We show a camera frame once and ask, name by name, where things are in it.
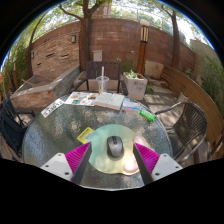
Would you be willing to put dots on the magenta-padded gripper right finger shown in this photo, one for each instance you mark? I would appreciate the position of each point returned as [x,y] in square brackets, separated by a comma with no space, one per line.
[163,165]

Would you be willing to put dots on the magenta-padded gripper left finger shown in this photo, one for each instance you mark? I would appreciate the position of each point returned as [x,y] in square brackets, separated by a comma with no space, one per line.
[58,165]

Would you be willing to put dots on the grey computer mouse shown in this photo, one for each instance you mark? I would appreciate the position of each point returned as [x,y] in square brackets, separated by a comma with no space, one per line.
[115,147]

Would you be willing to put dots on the green mouse pad, wrist rest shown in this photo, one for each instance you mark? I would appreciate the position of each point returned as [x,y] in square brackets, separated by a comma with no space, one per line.
[101,153]

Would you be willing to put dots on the yellow sticky note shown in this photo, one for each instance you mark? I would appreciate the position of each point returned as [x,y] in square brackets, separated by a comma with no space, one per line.
[83,135]

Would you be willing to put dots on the brown wicker chair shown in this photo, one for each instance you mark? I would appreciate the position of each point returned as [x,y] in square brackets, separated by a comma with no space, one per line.
[190,123]

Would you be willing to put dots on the black and white paper strip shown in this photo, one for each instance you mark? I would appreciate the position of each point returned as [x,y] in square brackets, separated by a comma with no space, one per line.
[52,108]

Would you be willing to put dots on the black slatted armchair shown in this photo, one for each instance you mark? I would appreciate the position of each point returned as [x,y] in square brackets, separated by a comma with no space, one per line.
[11,130]

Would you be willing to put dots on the pale blue booklet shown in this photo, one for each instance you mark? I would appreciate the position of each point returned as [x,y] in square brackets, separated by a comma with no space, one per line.
[130,106]

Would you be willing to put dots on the stone water basin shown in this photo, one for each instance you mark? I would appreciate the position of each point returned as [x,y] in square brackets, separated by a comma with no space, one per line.
[33,96]

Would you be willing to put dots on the curved wooden bench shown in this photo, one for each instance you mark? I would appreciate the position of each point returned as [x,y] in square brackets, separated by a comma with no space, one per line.
[196,93]

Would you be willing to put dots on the open white book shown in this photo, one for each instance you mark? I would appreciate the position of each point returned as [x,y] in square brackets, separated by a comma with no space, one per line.
[109,101]

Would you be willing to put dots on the white square planter with plant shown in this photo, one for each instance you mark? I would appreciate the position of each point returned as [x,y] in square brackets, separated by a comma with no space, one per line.
[136,87]

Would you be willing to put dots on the clear plastic cup with straw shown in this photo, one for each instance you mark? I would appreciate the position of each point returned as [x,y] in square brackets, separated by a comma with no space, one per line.
[102,85]

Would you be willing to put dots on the beige stone block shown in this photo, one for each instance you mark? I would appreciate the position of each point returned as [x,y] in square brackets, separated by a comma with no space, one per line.
[154,69]

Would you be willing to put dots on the dark wooden slatted chair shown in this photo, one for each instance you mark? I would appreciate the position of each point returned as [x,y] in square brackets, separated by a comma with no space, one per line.
[113,70]

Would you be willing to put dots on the leaning tree trunk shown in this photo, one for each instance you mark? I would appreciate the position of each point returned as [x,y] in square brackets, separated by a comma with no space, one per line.
[30,60]

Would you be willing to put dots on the slim tree trunk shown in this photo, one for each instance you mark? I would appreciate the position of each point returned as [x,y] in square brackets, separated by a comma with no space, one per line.
[175,43]

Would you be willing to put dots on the forked tree trunk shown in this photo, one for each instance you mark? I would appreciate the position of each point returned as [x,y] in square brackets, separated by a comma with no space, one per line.
[84,43]

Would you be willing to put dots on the black wall lamp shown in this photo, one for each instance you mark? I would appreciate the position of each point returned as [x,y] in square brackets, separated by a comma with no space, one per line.
[32,54]
[73,38]

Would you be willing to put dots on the wooden garden lamp post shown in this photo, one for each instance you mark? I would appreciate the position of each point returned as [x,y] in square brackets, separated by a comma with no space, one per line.
[142,53]

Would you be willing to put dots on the grey wall utility box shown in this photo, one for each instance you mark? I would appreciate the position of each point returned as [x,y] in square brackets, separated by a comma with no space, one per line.
[97,55]

